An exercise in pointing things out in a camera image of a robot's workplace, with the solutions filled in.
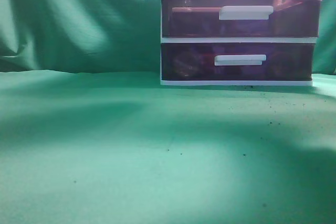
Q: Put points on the dark translucent middle drawer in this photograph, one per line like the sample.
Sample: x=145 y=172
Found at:
x=240 y=18

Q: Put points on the dark translucent drawer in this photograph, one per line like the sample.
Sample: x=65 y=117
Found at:
x=236 y=62
x=240 y=18

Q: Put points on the dark translucent bottom drawer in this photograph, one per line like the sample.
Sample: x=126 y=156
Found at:
x=236 y=62

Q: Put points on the green cloth backdrop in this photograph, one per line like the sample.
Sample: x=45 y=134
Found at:
x=88 y=134

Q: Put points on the white plastic drawer cabinet frame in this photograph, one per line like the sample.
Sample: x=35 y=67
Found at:
x=236 y=40

